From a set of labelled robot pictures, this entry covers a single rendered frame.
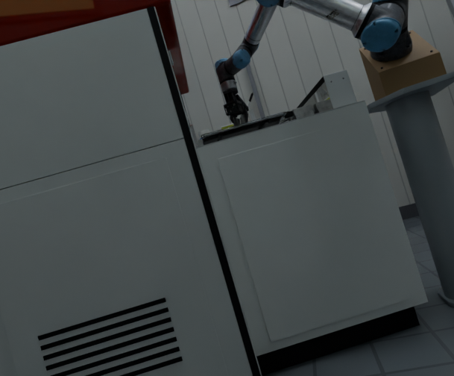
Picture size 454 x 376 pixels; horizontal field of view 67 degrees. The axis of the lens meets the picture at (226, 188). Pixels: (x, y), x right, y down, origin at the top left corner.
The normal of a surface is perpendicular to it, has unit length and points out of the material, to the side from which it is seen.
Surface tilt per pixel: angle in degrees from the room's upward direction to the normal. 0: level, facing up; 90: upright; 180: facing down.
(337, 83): 90
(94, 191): 90
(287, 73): 90
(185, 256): 90
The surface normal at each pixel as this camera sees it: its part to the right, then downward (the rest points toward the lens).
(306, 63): -0.22, 0.02
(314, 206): 0.04, -0.06
